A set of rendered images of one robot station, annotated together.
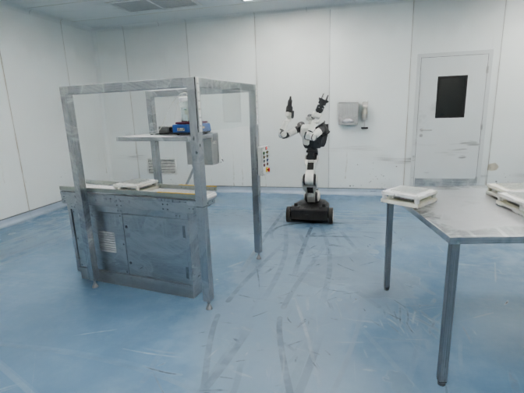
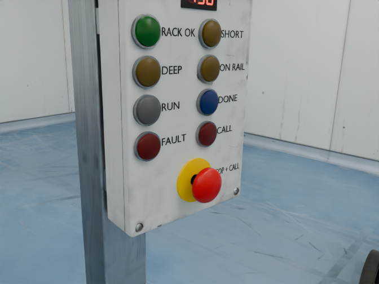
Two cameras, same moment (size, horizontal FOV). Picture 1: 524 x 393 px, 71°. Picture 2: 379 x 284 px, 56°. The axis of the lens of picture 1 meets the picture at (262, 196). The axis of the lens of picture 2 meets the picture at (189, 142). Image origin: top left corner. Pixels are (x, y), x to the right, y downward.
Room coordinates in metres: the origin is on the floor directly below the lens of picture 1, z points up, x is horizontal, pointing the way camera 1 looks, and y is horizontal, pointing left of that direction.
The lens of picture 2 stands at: (3.01, -0.22, 1.03)
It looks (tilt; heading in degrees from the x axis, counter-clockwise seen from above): 16 degrees down; 26
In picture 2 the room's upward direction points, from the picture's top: 1 degrees clockwise
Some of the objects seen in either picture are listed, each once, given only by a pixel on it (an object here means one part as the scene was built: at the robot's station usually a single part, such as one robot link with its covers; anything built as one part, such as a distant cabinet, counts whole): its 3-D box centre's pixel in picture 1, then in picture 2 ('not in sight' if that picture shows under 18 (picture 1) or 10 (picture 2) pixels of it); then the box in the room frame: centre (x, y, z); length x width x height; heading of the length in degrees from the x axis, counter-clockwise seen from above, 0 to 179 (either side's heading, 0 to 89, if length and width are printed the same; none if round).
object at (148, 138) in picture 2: not in sight; (148, 146); (3.29, -0.03, 0.92); 0.03 x 0.01 x 0.03; 158
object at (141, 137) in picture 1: (168, 137); not in sight; (2.71, 0.67, 1.24); 0.62 x 0.38 x 0.04; 68
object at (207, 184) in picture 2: not in sight; (198, 181); (3.35, -0.06, 0.87); 0.04 x 0.04 x 0.04; 68
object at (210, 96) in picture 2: not in sight; (208, 102); (3.37, -0.06, 0.96); 0.03 x 0.01 x 0.03; 158
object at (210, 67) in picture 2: not in sight; (210, 69); (3.37, -0.06, 0.99); 0.03 x 0.01 x 0.03; 158
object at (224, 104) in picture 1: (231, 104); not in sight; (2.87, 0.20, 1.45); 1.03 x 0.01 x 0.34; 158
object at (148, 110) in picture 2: not in sight; (148, 110); (3.29, -0.03, 0.96); 0.03 x 0.01 x 0.03; 158
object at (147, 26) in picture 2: not in sight; (148, 31); (3.29, -0.03, 1.03); 0.03 x 0.01 x 0.03; 158
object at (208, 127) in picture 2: not in sight; (207, 134); (3.37, -0.06, 0.92); 0.03 x 0.01 x 0.03; 158
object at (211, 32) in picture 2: not in sight; (211, 33); (3.37, -0.06, 1.03); 0.03 x 0.01 x 0.03; 158
